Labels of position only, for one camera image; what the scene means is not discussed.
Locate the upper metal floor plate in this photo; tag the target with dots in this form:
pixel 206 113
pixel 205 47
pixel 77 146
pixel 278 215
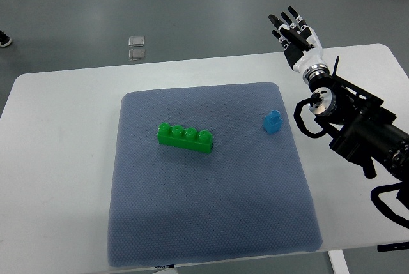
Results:
pixel 136 41

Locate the black table control panel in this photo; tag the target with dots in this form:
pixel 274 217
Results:
pixel 393 247

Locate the small blue block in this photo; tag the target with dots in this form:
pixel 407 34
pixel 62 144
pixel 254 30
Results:
pixel 272 122

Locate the long green block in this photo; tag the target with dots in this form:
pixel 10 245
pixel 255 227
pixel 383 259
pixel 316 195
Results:
pixel 185 138

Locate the blue grey foam mat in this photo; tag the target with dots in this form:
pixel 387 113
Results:
pixel 248 197

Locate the black white shoe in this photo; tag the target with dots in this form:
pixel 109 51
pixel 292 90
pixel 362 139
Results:
pixel 5 40

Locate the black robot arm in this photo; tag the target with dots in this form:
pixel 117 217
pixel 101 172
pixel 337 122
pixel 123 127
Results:
pixel 362 131

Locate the white table leg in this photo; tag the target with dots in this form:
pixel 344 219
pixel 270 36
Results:
pixel 338 262

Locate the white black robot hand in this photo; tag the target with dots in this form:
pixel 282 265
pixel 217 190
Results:
pixel 302 48

